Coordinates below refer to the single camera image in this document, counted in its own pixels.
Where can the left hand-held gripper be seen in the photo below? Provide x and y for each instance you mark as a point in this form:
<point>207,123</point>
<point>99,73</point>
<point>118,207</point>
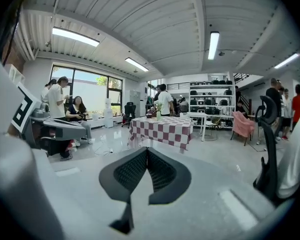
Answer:
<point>40,119</point>

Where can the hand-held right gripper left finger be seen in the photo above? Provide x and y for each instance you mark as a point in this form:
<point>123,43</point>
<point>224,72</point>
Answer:
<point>130,174</point>

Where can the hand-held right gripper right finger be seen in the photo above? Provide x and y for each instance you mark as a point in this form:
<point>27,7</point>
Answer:
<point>165,176</point>

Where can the pale green ribbed vase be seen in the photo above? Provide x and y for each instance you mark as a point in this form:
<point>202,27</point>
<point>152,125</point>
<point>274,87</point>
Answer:
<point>158,116</point>

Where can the pale green artificial flowers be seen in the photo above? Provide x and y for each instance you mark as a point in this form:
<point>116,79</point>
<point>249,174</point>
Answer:
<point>159,105</point>

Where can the white power strip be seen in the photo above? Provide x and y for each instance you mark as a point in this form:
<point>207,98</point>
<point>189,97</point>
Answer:
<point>111,150</point>

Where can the red white checkered cloth table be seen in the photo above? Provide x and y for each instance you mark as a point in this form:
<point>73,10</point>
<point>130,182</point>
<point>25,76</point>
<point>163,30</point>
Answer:
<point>162,131</point>

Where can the white cube shelf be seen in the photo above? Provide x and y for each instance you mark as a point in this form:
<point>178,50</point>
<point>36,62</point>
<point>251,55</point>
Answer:
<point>15,74</point>

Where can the white plastic container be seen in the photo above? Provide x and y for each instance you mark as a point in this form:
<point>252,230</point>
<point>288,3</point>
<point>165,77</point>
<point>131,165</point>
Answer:
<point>95,117</point>

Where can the large black framed window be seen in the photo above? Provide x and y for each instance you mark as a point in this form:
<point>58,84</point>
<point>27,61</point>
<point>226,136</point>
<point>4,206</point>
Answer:
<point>90,94</point>

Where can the white water dispenser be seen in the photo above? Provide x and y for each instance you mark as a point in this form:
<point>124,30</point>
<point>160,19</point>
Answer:
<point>108,116</point>

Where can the wooden divided organizer box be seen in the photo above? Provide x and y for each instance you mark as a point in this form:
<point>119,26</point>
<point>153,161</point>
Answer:
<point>151,114</point>

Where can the small white desktop bin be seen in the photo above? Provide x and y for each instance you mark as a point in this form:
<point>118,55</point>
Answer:
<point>181,115</point>

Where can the black office chair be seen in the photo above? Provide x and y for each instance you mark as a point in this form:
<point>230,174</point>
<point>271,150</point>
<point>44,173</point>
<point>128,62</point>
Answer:
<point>270,139</point>
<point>130,109</point>

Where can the plain white table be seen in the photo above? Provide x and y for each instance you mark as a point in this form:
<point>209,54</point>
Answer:
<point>196,114</point>

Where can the white cabinet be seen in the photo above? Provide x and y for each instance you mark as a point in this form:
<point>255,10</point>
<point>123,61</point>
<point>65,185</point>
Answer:
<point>143,104</point>

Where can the grey locker cabinet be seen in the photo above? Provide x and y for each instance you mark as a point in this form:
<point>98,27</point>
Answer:
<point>135,99</point>

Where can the clothes rack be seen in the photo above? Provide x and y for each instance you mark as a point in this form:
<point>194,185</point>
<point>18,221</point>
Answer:
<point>150,101</point>

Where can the rows of black cases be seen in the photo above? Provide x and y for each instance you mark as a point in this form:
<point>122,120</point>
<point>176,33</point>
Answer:
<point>208,102</point>

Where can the long ceiling light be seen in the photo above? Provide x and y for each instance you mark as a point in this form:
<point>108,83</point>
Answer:
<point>287,60</point>
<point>75,36</point>
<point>213,45</point>
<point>137,64</point>

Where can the tall narrow window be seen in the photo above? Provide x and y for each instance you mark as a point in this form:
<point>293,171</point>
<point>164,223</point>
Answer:
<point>152,86</point>

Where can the pink armchair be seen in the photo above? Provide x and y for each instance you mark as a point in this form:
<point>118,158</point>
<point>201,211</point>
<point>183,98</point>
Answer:
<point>241,125</point>

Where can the black mezzanine railing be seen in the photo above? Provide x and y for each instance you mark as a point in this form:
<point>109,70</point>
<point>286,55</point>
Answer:
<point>177,85</point>

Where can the white shelf rack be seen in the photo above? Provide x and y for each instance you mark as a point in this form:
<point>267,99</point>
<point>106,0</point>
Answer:
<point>210,86</point>

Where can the black metal staircase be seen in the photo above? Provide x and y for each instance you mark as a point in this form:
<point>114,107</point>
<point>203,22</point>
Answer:
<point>241,76</point>

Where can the white garment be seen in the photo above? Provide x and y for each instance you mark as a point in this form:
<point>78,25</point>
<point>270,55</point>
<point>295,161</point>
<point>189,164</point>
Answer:
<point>295,154</point>

